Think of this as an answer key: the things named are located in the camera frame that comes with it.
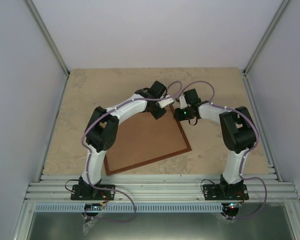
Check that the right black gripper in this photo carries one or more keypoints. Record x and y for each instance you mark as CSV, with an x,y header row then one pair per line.
x,y
179,117

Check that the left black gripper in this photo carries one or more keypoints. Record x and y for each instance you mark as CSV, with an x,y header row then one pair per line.
x,y
157,115

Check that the brown wooden picture frame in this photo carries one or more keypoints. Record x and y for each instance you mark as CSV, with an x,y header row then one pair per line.
x,y
185,142

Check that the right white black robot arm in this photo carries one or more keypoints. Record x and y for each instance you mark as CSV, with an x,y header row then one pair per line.
x,y
239,135

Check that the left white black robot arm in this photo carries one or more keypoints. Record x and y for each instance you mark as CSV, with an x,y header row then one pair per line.
x,y
101,133

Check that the brown fibreboard backing panel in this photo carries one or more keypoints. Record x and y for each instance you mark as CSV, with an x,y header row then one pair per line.
x,y
145,142

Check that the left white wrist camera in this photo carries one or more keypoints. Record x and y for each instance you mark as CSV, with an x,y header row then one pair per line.
x,y
165,102

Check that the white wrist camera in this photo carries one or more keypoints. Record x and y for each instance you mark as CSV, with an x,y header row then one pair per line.
x,y
165,102
182,101

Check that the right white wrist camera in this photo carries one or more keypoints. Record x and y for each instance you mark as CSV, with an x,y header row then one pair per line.
x,y
182,101

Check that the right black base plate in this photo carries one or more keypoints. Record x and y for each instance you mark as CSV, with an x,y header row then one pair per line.
x,y
224,191

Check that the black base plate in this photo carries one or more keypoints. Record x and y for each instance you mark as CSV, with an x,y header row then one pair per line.
x,y
79,193
224,191

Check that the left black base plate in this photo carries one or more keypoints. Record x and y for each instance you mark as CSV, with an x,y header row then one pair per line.
x,y
79,193

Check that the right aluminium corner post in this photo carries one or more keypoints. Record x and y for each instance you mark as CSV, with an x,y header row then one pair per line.
x,y
284,4

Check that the aluminium corner post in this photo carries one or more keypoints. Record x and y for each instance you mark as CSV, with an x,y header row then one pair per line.
x,y
49,40
284,4

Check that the grey slotted cable duct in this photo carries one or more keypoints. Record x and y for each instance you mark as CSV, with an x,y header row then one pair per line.
x,y
128,208

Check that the left aluminium corner post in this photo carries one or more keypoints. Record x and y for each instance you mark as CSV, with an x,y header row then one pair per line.
x,y
49,40

